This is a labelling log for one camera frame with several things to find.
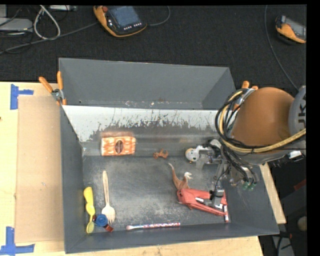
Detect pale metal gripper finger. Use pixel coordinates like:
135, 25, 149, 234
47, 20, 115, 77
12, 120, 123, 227
209, 190, 219, 207
216, 189, 226, 210

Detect white toy figure head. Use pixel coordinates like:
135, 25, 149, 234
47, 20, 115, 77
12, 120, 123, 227
184, 147, 201, 163

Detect red stapler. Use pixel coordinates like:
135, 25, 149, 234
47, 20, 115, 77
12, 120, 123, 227
176, 187, 229, 217

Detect brown toy dinosaur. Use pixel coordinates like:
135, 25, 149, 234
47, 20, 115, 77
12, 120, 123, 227
167, 162, 194, 191

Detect small brown toy animal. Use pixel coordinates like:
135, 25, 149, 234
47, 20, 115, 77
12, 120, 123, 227
152, 148, 170, 160

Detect red striped toothbrush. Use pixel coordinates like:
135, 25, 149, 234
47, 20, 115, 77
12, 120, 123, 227
125, 221, 182, 231

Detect grey metal bin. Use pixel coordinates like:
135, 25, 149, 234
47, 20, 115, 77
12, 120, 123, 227
58, 57, 281, 254

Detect orange and white patterned box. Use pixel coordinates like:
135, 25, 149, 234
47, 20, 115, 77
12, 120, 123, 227
100, 135, 137, 157

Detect pale wooden spork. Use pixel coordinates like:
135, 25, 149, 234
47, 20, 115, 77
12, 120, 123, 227
100, 170, 117, 225

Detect blue round cap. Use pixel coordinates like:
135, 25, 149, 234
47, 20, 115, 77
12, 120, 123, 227
95, 213, 109, 227

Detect yellow plastic spoon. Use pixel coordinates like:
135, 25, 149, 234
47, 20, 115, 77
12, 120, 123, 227
82, 186, 97, 234

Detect brown cardboard board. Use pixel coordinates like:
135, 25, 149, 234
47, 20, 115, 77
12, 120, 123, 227
14, 95, 66, 244

